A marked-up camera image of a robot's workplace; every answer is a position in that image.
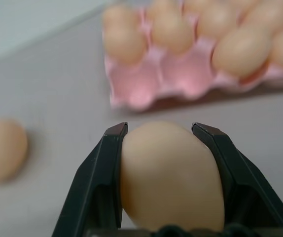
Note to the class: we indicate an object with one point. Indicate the pink egg carton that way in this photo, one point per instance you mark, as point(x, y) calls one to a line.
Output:
point(181, 76)

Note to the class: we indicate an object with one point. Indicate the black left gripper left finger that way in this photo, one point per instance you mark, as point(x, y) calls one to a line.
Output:
point(92, 177)

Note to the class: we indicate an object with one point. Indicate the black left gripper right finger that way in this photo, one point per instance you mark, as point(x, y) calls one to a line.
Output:
point(250, 177)

